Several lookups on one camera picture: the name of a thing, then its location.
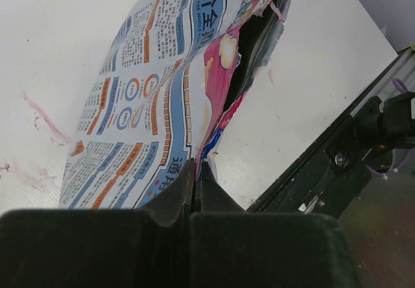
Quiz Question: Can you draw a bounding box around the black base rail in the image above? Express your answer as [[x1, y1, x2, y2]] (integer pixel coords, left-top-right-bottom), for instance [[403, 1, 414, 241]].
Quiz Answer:
[[248, 97, 393, 218]]

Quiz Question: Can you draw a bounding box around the cat food bag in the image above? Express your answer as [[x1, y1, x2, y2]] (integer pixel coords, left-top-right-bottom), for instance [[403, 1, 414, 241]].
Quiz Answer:
[[58, 0, 291, 210]]

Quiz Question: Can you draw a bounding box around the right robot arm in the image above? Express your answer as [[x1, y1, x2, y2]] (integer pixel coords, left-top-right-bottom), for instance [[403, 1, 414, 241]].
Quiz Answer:
[[353, 91, 414, 149]]

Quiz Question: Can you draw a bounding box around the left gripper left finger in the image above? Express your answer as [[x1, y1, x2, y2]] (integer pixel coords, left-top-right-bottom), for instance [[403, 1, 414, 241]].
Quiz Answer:
[[1, 160, 195, 287]]

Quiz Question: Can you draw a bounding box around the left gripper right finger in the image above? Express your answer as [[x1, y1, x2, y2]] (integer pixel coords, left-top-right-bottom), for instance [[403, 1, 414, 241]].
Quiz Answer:
[[190, 163, 360, 287]]

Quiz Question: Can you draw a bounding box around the aluminium frame rail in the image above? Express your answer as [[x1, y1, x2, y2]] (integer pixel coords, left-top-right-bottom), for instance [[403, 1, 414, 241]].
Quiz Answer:
[[350, 47, 414, 116]]

